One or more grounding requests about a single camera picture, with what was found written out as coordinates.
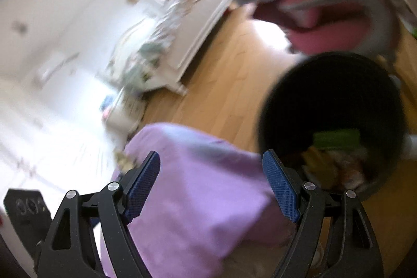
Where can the black trash bin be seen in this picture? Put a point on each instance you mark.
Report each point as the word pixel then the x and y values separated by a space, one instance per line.
pixel 325 95

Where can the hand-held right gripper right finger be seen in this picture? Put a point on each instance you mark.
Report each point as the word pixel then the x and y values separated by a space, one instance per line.
pixel 281 186

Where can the pale floral quilt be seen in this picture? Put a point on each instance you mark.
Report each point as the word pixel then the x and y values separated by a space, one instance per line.
pixel 146 50

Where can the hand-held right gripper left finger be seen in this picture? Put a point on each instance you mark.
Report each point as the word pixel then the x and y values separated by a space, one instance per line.
pixel 143 186

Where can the white bed frame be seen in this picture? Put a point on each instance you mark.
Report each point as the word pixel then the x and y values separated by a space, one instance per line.
pixel 195 37

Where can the yellow wrapper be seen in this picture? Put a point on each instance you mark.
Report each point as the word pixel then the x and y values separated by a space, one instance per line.
pixel 314 160

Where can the white wardrobe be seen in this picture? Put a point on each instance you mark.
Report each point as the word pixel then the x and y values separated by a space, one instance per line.
pixel 49 151

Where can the purple tablecloth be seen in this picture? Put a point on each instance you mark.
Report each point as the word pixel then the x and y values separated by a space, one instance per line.
pixel 202 199

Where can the pink desk chair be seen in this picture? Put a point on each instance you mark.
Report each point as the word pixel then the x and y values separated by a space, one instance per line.
pixel 303 40

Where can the white nightstand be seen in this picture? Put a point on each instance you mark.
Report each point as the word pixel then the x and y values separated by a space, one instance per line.
pixel 120 115

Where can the green long packet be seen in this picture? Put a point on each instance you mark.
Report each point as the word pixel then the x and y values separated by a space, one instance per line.
pixel 335 139

